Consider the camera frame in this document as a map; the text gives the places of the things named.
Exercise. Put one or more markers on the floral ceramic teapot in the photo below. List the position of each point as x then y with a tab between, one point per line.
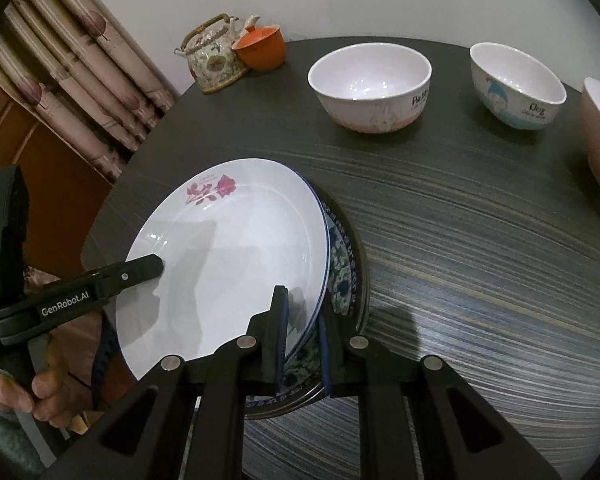
208	50

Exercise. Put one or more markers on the beige patterned curtain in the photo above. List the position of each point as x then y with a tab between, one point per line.
68	65

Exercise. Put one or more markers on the white plate pink flowers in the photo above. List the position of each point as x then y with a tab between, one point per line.
226	237

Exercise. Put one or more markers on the small blue floral plate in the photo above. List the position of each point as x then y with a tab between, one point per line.
340	279

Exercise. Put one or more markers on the large blue floral plate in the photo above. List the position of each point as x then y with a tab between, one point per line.
350	284

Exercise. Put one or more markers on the white Dog bowl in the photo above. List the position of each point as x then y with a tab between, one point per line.
518	89

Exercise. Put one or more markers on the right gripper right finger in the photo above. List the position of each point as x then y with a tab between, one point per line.
339	350

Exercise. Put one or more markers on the white Rabbit bowl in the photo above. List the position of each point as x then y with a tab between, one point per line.
372	88

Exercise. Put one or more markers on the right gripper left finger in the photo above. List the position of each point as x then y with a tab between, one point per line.
266	360

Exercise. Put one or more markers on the orange cup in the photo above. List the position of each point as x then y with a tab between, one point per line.
261	48

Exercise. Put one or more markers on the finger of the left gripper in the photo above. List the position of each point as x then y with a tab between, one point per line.
109	281

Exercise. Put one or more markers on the person's left hand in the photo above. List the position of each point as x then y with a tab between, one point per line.
48	398

